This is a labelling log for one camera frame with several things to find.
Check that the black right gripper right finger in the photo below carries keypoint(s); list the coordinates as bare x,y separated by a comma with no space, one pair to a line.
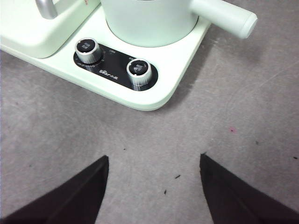
233,200

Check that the green breakfast machine base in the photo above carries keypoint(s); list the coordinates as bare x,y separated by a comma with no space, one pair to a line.
177,70

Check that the green griddle cover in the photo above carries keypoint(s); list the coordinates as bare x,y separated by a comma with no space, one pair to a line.
28,30

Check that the silver control knob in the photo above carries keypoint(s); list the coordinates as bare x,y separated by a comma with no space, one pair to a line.
139,73
87,50

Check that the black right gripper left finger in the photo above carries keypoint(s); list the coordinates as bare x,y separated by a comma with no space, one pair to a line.
70,200

